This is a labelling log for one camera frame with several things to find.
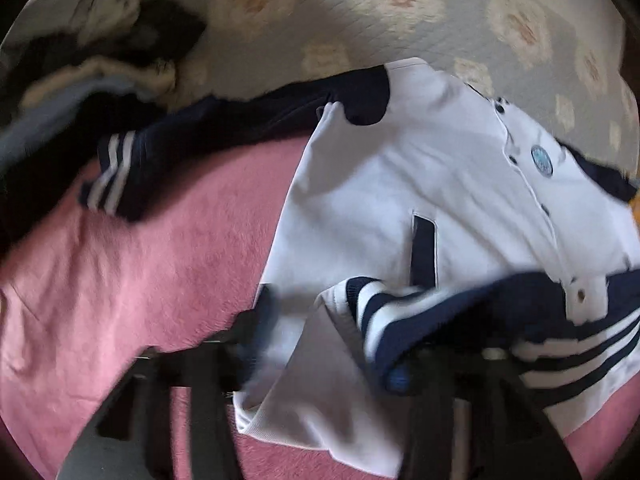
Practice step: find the pink blanket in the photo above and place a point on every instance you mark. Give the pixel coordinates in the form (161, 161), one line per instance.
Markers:
(150, 260)

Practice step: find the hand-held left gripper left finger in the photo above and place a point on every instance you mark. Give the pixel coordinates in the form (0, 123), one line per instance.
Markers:
(260, 321)

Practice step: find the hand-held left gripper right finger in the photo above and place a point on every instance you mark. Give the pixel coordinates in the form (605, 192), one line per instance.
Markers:
(400, 381)

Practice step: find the grey floral quilted cover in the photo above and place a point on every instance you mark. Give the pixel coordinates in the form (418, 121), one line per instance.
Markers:
(400, 25)

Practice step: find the white and navy varsity jacket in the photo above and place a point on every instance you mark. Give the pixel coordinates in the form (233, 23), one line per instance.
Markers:
(400, 170)

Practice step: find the pile of clothes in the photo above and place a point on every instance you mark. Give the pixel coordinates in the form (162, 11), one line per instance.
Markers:
(125, 35)

